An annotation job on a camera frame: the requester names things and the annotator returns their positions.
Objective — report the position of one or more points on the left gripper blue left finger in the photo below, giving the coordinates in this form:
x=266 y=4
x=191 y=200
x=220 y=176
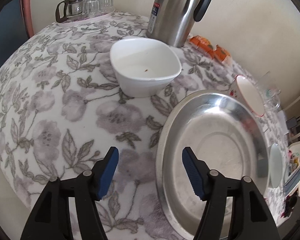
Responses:
x=50 y=216

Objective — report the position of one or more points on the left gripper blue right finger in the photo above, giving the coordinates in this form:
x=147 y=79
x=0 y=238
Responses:
x=250 y=217

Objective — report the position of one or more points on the pale blue-white round bowl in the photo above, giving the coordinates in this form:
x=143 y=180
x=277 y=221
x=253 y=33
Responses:
x=275 y=166

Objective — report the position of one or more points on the strawberry pattern red-rim bowl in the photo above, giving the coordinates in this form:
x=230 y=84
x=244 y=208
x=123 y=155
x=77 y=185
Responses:
x=244 y=91

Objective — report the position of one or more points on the white squarish ceramic bowl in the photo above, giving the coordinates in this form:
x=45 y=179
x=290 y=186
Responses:
x=143 y=66

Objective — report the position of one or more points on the large stainless steel plate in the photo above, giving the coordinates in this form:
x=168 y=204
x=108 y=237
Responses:
x=221 y=132

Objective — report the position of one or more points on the floral grey white tablecloth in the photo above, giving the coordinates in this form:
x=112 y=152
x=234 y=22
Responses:
x=61 y=109

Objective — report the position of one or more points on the large clear glass mug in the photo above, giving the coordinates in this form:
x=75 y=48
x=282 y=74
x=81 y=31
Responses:
x=269 y=92

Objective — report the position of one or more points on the orange snack packet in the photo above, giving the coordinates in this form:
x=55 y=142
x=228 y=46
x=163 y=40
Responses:
x=222 y=55
x=202 y=44

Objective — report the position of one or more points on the dark blue cabinet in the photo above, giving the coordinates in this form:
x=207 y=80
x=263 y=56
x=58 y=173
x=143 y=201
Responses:
x=12 y=30

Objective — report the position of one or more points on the pink tray under glasses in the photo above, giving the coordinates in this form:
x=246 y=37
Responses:
x=87 y=20

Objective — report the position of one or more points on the small clear drinking glass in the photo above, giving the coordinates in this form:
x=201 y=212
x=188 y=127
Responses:
x=91 y=8

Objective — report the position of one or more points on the stainless steel thermos jug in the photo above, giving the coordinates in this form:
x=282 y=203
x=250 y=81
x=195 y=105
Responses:
x=171 y=21

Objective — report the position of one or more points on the glass coffee pot black handle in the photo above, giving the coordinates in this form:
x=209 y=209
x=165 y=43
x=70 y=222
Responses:
x=69 y=10

